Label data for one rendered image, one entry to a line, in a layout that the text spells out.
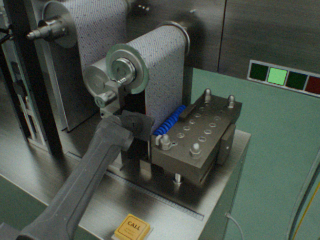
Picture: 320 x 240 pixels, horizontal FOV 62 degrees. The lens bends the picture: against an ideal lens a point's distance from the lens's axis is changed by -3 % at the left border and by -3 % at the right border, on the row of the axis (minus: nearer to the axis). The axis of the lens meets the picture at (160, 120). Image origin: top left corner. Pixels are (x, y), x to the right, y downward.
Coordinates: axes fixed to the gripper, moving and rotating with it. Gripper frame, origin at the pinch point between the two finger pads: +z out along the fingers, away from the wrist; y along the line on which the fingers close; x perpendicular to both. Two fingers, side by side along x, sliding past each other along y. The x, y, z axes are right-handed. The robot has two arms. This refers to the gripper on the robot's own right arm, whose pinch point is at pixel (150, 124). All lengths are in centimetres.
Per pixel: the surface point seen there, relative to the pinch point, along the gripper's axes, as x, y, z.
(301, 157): -18, 55, 181
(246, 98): 19, -14, 244
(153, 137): -3.7, 1.9, 0.9
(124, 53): 18.6, -5.6, -14.0
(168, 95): 10.0, 0.2, 7.0
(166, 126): -0.1, 3.1, 5.8
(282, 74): 25.9, 31.4, 19.8
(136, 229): -25.3, 11.3, -14.2
